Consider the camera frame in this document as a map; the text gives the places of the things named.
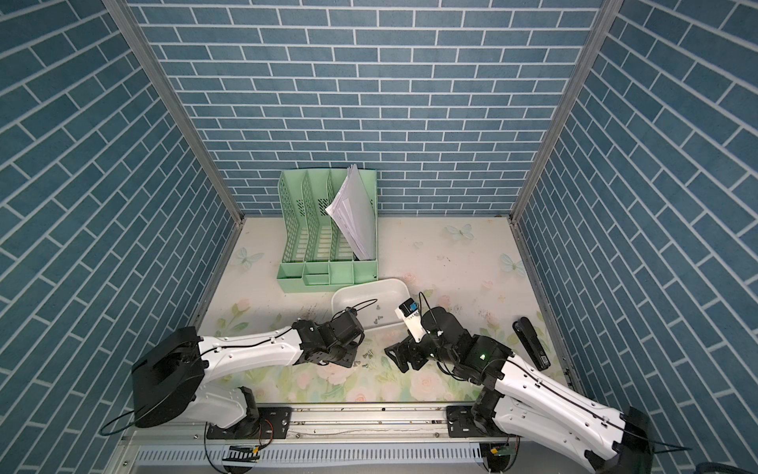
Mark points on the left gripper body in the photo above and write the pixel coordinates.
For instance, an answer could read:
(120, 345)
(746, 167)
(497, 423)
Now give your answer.
(344, 356)

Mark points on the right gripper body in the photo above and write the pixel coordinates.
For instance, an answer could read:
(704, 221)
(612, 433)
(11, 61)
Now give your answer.
(421, 351)

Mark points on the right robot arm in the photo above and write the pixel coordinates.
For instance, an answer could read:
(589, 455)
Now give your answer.
(516, 400)

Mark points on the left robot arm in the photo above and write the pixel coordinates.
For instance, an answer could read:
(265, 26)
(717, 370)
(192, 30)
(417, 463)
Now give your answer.
(178, 377)

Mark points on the white plastic storage box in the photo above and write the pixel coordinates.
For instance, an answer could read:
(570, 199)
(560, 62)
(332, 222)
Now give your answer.
(375, 302)

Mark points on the green plastic file organizer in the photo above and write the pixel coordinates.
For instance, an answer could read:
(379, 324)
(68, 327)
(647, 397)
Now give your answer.
(316, 256)

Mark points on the white paper stack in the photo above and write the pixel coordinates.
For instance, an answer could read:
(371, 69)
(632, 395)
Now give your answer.
(353, 213)

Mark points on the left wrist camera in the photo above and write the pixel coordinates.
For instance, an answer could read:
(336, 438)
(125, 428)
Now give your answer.
(346, 326)

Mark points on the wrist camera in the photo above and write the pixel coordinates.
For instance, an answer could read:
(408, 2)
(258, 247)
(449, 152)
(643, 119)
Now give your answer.
(346, 326)
(409, 313)

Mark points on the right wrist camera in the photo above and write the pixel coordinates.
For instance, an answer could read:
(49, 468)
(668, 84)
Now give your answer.
(409, 313)

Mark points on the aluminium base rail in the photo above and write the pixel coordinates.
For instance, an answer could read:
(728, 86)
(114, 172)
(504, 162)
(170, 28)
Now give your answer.
(402, 422)

